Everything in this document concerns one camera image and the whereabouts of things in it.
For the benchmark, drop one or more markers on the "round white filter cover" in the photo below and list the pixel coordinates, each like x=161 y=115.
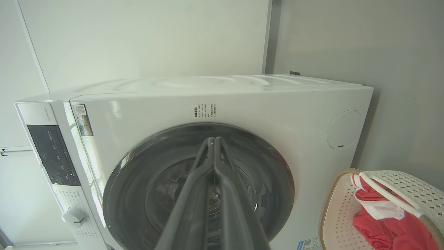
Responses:
x=344 y=129

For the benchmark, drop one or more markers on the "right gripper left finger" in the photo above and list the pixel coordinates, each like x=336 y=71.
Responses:
x=189 y=211

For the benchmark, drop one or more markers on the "white washer dial knob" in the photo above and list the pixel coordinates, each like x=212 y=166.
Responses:
x=74 y=217

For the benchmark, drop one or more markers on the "silver QR code sticker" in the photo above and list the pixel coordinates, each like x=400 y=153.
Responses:
x=83 y=121

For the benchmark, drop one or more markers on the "thin grey wall rail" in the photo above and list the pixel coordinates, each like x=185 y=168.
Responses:
x=17 y=150

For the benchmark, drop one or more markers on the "blue energy label sticker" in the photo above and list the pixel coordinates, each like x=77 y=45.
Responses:
x=309 y=244

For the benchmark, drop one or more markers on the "black washer control panel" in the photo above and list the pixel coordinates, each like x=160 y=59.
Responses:
x=53 y=156

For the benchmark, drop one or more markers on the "black round washer door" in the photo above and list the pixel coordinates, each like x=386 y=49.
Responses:
x=138 y=180

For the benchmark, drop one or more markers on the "red and white garment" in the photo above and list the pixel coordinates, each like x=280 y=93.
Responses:
x=399 y=232

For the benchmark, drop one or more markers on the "cream perforated laundry basket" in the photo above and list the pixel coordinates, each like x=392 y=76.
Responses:
x=340 y=215

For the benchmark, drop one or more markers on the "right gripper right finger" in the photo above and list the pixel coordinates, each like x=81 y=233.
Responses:
x=236 y=215

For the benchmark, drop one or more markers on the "white front-load washing machine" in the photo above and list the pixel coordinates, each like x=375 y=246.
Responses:
x=277 y=114

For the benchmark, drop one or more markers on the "small black text label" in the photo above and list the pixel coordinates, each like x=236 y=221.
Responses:
x=204 y=110

